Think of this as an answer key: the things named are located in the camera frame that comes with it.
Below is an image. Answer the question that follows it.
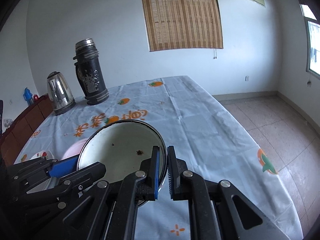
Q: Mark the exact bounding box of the red flower white plate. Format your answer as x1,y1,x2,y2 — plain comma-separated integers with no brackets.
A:
27,150,56,194

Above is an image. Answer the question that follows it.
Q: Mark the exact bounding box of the red plastic bowl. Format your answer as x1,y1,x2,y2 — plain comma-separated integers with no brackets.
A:
61,138,87,160

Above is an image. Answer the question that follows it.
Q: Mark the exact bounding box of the white enamel bowl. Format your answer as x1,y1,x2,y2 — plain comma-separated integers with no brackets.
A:
77,120,167,190

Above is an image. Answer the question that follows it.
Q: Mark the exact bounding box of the brown wooden sideboard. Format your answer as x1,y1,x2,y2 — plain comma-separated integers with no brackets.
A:
1,94,53,166

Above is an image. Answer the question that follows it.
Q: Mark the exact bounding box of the light blue printed tablecloth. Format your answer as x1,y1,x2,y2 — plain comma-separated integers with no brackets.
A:
16,76,303,239

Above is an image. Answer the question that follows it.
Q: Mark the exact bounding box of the stainless steel electric kettle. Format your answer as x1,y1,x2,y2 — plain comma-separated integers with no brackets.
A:
47,72,76,115

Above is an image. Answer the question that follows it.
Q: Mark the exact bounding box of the crumpled plastic bag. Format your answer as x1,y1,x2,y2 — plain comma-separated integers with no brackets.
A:
4,119,13,128

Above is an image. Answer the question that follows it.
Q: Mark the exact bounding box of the small red jar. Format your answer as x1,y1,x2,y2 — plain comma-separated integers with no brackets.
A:
33,94,39,101

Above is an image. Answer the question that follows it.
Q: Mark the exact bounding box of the blue thermos jug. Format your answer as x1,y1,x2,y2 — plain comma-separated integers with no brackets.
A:
23,87,34,106

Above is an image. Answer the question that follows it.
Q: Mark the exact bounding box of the black thermos flask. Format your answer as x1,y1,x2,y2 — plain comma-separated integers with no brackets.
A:
73,38,109,105

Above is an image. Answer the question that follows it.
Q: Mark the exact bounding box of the bamboo window blind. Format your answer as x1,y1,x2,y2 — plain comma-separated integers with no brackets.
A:
142,0,223,52

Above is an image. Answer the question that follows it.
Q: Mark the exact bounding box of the window with frame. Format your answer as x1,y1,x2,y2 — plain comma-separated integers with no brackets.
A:
300,3,320,79

